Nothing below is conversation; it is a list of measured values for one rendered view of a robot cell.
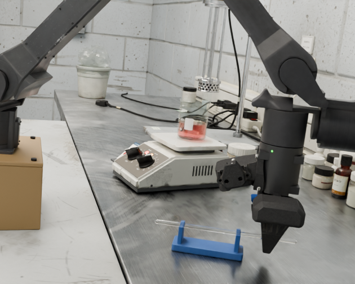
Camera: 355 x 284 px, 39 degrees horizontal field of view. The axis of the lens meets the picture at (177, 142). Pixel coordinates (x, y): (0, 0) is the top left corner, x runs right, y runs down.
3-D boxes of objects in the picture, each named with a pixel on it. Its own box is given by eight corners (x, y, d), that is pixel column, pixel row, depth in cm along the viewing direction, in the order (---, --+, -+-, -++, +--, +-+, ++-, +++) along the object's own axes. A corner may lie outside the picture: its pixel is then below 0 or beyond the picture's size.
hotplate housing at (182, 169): (136, 195, 92) (140, 152, 90) (110, 173, 103) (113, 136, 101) (235, 187, 102) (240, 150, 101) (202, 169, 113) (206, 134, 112)
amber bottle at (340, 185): (339, 192, 106) (346, 152, 104) (352, 198, 103) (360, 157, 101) (327, 194, 105) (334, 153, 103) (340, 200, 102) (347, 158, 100)
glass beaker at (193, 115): (211, 144, 101) (216, 103, 99) (183, 144, 98) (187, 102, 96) (196, 136, 107) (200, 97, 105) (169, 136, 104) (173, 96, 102)
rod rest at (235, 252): (171, 251, 70) (173, 226, 69) (174, 241, 73) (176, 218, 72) (242, 261, 69) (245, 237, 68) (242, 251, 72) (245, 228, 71)
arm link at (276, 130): (253, 89, 63) (327, 97, 62) (253, 85, 68) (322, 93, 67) (245, 142, 64) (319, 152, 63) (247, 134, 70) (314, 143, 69)
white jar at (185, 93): (195, 103, 217) (197, 88, 216) (181, 102, 217) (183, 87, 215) (195, 101, 223) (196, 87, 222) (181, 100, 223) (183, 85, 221)
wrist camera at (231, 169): (267, 144, 70) (220, 138, 71) (269, 159, 63) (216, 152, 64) (261, 184, 72) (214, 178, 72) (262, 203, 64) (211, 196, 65)
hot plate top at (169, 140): (176, 151, 94) (176, 146, 94) (149, 136, 104) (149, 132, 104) (228, 150, 100) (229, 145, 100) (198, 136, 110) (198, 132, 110)
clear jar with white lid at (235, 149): (247, 178, 110) (252, 143, 108) (255, 187, 104) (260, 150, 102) (220, 177, 109) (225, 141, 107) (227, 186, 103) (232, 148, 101)
